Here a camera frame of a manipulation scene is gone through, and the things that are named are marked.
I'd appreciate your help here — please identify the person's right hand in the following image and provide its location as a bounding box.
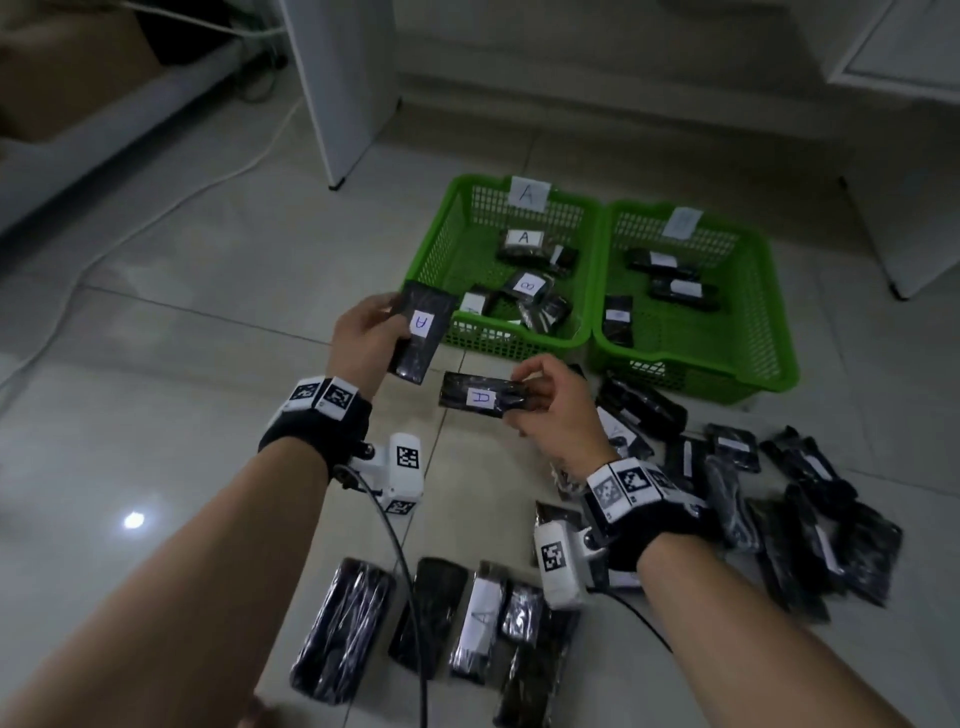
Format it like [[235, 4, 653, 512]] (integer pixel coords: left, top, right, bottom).
[[502, 353, 601, 481]]

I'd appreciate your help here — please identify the person's left hand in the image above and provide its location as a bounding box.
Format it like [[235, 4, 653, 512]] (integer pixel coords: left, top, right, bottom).
[[326, 292, 410, 399]]

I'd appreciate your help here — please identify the green plastic basket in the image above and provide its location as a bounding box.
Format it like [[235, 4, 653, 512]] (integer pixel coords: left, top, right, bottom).
[[404, 173, 604, 363], [587, 199, 800, 406]]

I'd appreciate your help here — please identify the pile of black packets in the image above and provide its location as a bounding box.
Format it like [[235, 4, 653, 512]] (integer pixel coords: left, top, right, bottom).
[[288, 363, 904, 728]]

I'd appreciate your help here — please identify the person's left forearm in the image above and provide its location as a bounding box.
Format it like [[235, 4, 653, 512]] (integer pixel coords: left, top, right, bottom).
[[0, 436, 331, 728]]

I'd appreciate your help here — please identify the person's right forearm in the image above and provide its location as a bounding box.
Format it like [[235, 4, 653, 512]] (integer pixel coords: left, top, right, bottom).
[[637, 533, 913, 728]]

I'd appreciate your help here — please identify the black wristband with marker tags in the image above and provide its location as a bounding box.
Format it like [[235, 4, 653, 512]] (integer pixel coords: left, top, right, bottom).
[[257, 374, 374, 481], [581, 457, 721, 575]]

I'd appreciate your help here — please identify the white desk side panel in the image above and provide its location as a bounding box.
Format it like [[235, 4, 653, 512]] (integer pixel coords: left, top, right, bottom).
[[277, 0, 399, 191]]

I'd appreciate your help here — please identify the grey low platform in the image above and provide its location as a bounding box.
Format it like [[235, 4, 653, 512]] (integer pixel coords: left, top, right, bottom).
[[0, 37, 253, 235]]

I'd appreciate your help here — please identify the brown cardboard box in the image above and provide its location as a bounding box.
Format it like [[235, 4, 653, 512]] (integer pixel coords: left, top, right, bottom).
[[0, 11, 163, 144]]

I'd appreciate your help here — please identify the white desk cabinet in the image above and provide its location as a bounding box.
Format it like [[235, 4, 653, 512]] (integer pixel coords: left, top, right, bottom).
[[821, 0, 960, 301]]

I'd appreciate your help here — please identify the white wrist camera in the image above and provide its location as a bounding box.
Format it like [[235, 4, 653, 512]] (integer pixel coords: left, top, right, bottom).
[[350, 432, 425, 517], [533, 521, 609, 610]]

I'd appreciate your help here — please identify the black camera cable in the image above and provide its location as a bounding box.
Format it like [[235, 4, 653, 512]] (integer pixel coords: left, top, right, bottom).
[[599, 584, 674, 654], [333, 464, 430, 728]]

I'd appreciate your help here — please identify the white floor cable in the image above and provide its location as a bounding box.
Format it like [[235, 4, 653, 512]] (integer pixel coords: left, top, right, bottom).
[[0, 97, 309, 391], [112, 0, 290, 37]]

